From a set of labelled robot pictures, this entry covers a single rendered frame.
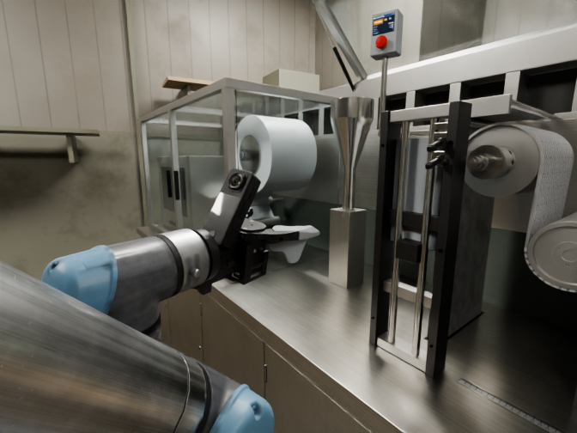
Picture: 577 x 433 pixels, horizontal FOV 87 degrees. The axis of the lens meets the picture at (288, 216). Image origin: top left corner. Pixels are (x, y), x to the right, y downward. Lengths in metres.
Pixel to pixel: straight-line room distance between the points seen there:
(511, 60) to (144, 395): 1.10
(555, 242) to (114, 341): 0.69
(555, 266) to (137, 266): 0.68
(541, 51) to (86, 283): 1.09
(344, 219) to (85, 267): 0.84
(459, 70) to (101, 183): 2.94
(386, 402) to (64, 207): 3.09
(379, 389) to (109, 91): 3.16
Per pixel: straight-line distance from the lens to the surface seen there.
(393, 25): 0.94
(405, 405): 0.69
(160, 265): 0.35
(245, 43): 3.81
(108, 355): 0.20
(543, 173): 0.74
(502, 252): 1.11
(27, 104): 3.40
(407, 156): 0.69
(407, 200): 0.71
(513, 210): 1.08
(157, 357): 0.23
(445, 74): 1.19
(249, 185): 0.43
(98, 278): 0.32
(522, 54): 1.12
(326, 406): 0.82
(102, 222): 3.37
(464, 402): 0.73
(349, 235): 1.05
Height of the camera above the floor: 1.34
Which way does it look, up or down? 10 degrees down
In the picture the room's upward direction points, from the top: straight up
